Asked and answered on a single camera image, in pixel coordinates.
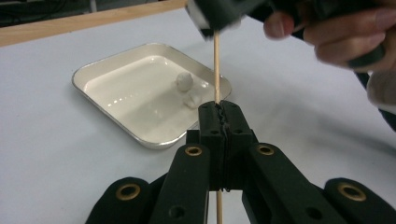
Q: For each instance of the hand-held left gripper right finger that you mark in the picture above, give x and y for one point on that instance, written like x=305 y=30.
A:
x=236 y=130

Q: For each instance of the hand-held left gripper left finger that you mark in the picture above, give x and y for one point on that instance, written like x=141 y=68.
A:
x=211 y=124

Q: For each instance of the wooden skewer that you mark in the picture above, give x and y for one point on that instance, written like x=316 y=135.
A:
x=217 y=68

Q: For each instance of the white enamel tray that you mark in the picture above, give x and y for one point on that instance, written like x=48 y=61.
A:
x=124 y=93

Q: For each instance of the white metal stand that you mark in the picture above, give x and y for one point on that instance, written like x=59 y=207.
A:
x=93 y=4

